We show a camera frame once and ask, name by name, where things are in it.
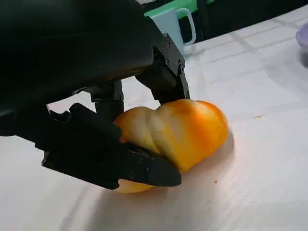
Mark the black upright pole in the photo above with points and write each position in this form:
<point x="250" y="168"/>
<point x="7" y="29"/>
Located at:
<point x="202" y="19"/>

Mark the orange white toy bread roll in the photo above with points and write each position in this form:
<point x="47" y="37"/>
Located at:
<point x="192" y="130"/>

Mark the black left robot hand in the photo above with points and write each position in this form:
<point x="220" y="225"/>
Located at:
<point x="60" y="48"/>

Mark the pale green mug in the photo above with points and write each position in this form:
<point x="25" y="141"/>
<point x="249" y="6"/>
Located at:
<point x="172" y="25"/>

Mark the green cloth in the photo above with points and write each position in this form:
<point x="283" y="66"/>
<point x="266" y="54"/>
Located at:
<point x="148" y="13"/>

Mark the lilac plate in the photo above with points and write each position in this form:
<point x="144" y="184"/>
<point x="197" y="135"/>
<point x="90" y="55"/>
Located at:
<point x="303" y="36"/>

